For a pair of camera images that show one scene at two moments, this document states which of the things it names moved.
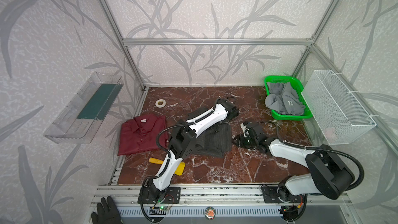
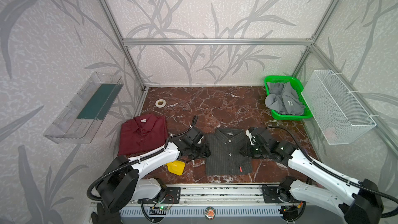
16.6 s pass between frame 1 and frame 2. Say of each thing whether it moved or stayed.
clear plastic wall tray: stayed
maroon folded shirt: stayed
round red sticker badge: stayed
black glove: stayed
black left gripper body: moved
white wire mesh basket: stayed
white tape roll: stayed
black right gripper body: moved
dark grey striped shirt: moved
